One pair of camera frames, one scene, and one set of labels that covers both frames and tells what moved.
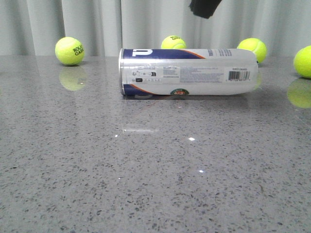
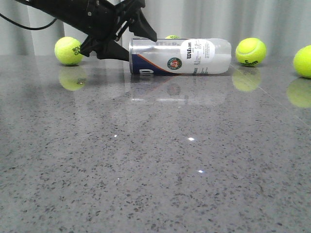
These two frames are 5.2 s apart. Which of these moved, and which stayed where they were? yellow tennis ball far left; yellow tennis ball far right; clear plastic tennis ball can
Moved: clear plastic tennis ball can
Stayed: yellow tennis ball far right; yellow tennis ball far left
